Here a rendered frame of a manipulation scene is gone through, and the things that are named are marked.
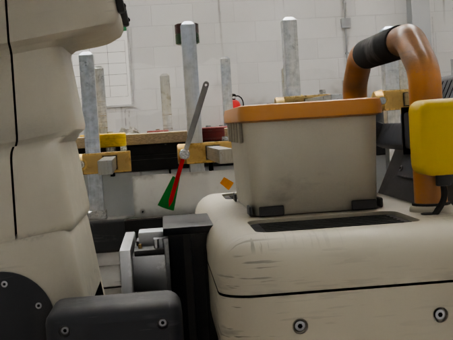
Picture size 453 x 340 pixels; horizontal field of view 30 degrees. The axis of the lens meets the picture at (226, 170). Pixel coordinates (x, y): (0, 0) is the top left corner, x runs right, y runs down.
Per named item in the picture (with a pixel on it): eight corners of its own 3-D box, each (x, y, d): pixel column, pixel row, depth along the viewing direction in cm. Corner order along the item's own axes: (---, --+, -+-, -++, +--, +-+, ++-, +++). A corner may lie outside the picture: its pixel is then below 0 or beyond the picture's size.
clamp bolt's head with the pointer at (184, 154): (174, 209, 204) (191, 150, 204) (164, 206, 204) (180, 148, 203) (173, 208, 206) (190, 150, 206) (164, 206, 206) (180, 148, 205)
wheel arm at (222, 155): (235, 166, 174) (234, 146, 174) (218, 168, 174) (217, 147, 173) (216, 160, 217) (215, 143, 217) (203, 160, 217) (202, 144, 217)
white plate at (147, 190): (240, 209, 207) (238, 168, 207) (134, 217, 205) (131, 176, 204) (240, 209, 208) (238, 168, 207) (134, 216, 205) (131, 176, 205)
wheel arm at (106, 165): (114, 178, 176) (112, 158, 175) (97, 179, 175) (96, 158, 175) (119, 168, 219) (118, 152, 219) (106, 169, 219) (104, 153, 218)
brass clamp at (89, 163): (131, 171, 204) (130, 150, 204) (75, 175, 203) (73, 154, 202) (131, 170, 210) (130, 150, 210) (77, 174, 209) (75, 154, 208)
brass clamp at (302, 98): (331, 114, 208) (331, 93, 208) (278, 117, 207) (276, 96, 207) (326, 114, 214) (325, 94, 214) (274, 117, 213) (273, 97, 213)
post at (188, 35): (207, 216, 208) (195, 20, 205) (193, 218, 207) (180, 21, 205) (206, 215, 211) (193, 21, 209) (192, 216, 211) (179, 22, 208)
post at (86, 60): (106, 249, 205) (92, 50, 203) (92, 250, 205) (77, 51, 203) (107, 247, 209) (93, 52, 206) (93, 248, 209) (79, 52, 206)
